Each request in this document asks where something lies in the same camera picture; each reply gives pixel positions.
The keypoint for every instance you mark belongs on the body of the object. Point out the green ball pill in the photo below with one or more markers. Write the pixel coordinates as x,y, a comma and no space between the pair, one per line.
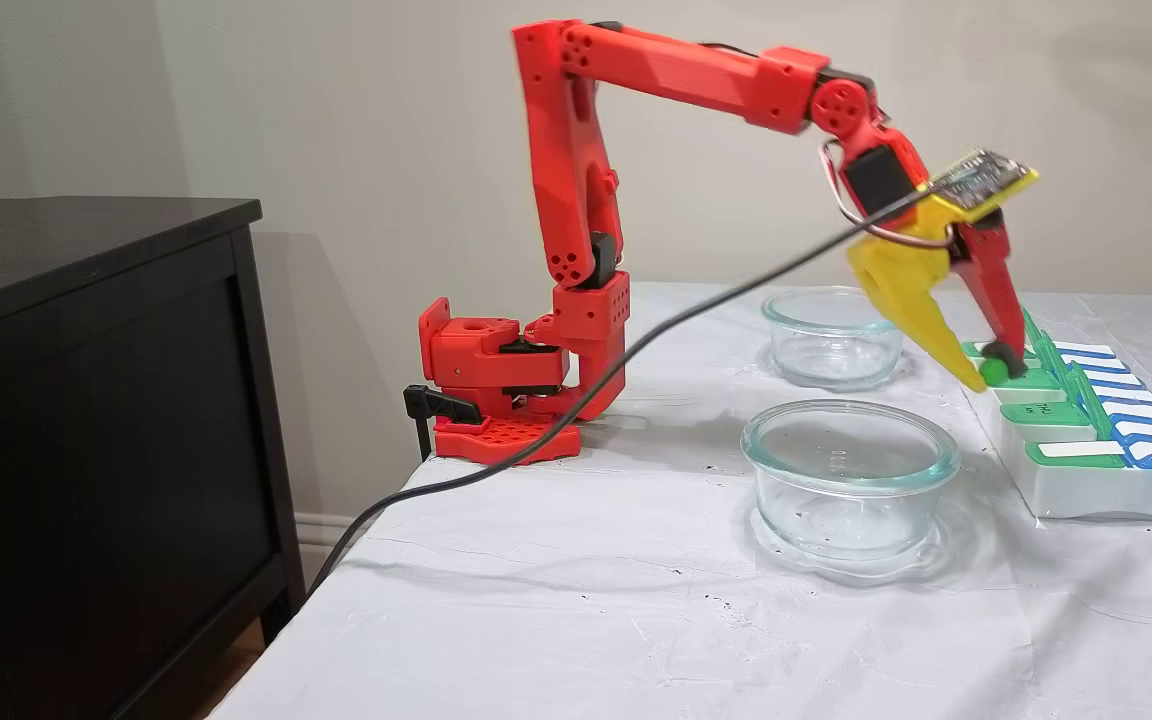
993,368

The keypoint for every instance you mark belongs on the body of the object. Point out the weekly pill organizer box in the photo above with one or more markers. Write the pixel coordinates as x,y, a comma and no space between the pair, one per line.
1086,490

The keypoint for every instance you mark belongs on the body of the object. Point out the glass bowl with red balls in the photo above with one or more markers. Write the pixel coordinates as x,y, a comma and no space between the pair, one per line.
836,350

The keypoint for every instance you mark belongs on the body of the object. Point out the glass bowl with green balls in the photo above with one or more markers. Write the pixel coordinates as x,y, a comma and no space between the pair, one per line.
926,470

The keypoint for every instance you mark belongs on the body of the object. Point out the white table cover sheet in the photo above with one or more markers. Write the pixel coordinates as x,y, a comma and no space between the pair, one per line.
586,620

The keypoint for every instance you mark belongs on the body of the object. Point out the black table clamp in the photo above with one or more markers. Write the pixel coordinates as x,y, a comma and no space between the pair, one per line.
441,405

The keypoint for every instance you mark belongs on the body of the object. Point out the black wooden cabinet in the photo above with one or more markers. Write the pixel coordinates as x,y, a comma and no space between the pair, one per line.
86,450

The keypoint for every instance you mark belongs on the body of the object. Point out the yellow camera board mount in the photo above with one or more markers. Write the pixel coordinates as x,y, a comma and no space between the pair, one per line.
986,180

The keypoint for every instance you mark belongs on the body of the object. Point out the white wall baseboard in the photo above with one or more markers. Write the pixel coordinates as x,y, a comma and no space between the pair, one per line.
321,535

